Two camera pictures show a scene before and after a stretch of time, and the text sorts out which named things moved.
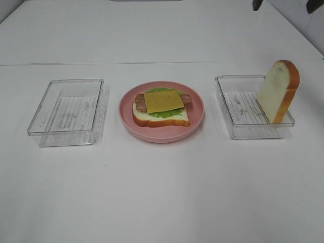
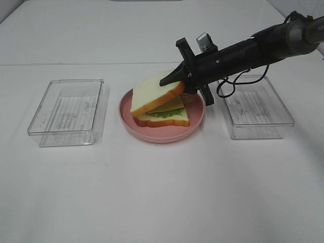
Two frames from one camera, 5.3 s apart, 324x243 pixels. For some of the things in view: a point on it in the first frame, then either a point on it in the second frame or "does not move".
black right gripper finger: [256, 4] -> [208, 68]
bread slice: [145, 119] does not move
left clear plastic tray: [70, 114] does not move
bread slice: [277, 90] -> [150, 92]
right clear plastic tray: [238, 98] does not move
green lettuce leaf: [167, 113] does not move
